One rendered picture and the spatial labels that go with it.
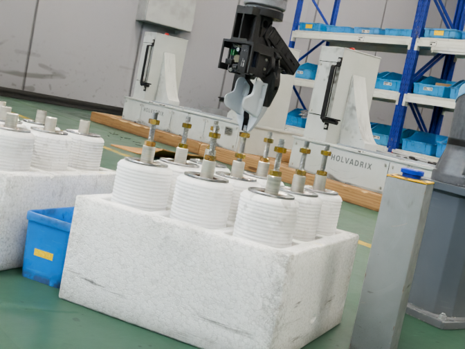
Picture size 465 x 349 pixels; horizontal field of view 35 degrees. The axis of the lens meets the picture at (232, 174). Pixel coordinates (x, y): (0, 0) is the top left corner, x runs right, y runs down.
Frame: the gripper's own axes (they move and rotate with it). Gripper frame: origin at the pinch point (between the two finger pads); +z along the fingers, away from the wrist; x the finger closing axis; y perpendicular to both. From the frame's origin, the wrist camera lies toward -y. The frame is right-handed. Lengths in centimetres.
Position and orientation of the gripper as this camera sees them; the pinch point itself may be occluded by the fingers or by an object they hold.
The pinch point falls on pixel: (248, 124)
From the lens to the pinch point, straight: 133.8
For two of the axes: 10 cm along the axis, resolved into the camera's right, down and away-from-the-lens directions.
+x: 7.4, 2.1, -6.4
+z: -1.9, 9.8, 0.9
